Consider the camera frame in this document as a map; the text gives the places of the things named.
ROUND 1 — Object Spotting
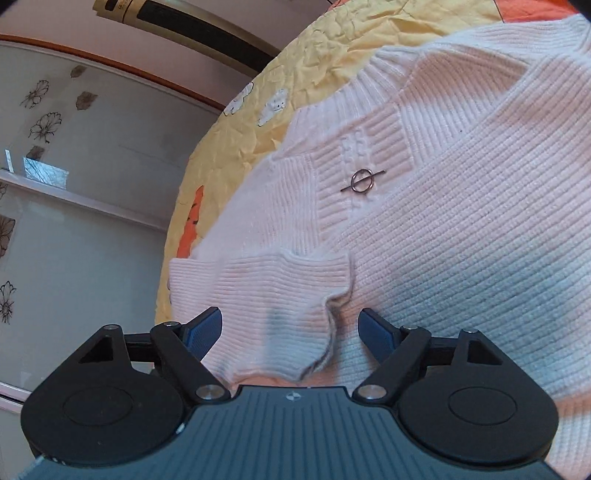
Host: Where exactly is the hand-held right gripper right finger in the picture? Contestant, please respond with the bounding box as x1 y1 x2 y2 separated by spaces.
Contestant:
353 308 509 409

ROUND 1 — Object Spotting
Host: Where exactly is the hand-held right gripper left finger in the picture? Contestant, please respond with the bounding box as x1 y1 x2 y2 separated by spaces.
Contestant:
78 306 232 408

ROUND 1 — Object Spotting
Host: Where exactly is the pink knitted sweater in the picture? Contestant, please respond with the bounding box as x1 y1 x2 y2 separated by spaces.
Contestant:
167 9 591 480

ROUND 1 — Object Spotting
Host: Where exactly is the yellow cartoon print bedsheet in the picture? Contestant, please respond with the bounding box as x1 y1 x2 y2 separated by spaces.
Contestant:
154 0 578 326

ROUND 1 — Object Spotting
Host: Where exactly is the gold tower air conditioner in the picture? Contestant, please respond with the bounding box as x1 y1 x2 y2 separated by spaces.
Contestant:
92 0 283 77

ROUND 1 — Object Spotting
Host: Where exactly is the metal ring brooch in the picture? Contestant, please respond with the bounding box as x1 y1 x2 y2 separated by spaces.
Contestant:
340 168 387 195

